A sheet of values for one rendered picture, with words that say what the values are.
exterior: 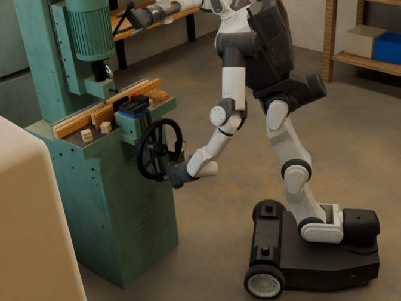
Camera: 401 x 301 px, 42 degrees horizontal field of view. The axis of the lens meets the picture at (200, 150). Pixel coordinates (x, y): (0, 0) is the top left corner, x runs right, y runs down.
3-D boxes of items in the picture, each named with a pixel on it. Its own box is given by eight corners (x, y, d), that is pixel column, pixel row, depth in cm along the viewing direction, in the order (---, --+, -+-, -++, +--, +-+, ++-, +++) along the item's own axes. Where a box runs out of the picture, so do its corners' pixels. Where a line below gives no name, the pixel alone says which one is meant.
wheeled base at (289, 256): (369, 231, 297) (375, 183, 280) (381, 300, 254) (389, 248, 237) (256, 225, 309) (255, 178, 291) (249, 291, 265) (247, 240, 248)
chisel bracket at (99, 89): (105, 102, 242) (102, 85, 238) (85, 95, 250) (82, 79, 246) (117, 96, 247) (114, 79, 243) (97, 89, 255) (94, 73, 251)
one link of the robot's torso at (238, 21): (307, 48, 239) (273, -23, 225) (307, 78, 210) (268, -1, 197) (248, 74, 250) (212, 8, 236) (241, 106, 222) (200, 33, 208)
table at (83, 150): (98, 167, 221) (96, 155, 218) (54, 147, 239) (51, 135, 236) (191, 111, 260) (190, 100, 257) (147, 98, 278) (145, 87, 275)
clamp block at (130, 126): (136, 138, 235) (133, 120, 230) (116, 130, 242) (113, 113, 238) (159, 125, 244) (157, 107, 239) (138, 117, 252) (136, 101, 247)
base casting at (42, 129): (101, 178, 238) (97, 161, 233) (27, 143, 271) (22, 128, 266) (167, 137, 266) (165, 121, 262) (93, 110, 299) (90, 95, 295)
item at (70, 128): (58, 139, 232) (56, 131, 230) (55, 138, 234) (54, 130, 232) (161, 85, 275) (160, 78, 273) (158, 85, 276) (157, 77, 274)
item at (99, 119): (97, 130, 237) (95, 117, 234) (96, 129, 238) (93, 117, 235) (135, 110, 253) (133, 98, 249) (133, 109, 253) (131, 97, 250)
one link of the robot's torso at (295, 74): (327, 88, 236) (311, 55, 229) (328, 101, 225) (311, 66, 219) (270, 111, 247) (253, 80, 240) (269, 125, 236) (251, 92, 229)
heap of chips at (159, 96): (161, 103, 257) (160, 97, 255) (141, 97, 265) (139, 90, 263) (173, 97, 262) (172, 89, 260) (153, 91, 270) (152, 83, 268)
